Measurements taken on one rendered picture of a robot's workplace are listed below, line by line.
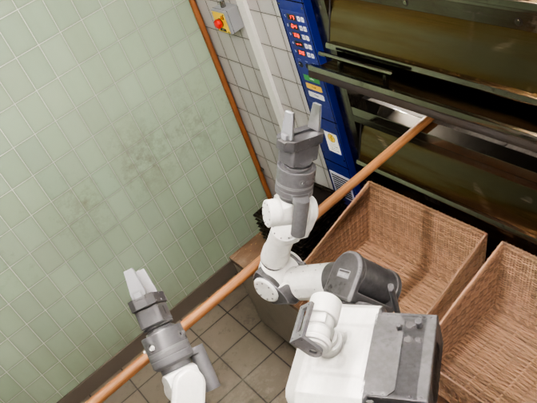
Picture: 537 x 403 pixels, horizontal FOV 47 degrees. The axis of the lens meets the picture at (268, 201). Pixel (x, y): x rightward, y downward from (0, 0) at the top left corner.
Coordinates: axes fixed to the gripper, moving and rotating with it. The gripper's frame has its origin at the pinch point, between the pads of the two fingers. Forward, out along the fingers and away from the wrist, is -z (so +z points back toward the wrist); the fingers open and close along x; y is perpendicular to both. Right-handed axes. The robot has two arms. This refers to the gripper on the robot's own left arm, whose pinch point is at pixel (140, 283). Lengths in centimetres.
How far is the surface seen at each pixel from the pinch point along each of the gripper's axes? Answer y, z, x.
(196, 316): -1.4, 9.7, 45.1
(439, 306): 66, 40, 85
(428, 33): 93, -34, 45
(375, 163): 67, -10, 69
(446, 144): 90, -6, 73
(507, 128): 93, 2, 28
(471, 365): 67, 62, 87
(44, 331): -93, -19, 157
